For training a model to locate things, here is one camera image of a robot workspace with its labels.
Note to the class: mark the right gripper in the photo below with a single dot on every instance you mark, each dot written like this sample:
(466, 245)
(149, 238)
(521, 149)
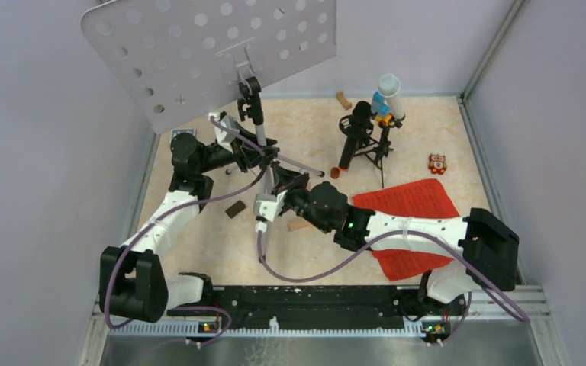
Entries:
(290, 181)

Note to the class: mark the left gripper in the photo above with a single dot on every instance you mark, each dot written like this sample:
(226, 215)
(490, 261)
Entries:
(246, 155)

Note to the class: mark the white music stand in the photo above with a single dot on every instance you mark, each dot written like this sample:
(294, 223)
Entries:
(179, 60)

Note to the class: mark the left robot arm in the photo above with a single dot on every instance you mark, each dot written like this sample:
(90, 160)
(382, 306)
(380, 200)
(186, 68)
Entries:
(132, 281)

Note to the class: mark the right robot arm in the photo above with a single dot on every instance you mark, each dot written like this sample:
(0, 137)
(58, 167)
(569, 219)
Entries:
(483, 249)

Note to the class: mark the light wooden block front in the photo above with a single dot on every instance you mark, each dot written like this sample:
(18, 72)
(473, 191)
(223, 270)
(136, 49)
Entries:
(297, 224)

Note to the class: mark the small brown cylinder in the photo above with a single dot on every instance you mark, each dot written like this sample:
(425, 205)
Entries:
(335, 173)

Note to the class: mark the dark brown block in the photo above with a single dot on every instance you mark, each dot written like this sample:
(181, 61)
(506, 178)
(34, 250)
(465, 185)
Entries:
(234, 209)

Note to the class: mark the playing card box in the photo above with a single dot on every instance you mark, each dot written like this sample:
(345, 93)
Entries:
(176, 132)

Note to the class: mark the black microphone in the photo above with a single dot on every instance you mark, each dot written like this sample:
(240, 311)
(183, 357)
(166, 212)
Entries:
(356, 127)

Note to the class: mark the wooden block at back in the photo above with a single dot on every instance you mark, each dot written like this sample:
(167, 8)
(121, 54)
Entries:
(343, 100)

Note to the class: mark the black mic tripod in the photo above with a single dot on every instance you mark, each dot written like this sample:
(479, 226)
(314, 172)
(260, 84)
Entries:
(376, 150)

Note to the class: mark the blue yellow toy block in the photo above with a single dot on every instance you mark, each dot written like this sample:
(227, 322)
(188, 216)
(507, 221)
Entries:
(381, 112)

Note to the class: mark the white tube on tripod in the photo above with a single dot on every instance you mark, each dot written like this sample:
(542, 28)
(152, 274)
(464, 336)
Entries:
(389, 88)

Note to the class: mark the red owl toy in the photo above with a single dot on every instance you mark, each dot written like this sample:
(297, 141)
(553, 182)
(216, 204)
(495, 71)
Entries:
(437, 164)

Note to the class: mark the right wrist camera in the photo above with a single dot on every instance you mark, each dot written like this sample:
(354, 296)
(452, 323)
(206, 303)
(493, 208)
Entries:
(266, 208)

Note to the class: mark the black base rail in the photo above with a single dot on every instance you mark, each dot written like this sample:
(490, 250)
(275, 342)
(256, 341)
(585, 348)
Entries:
(351, 307)

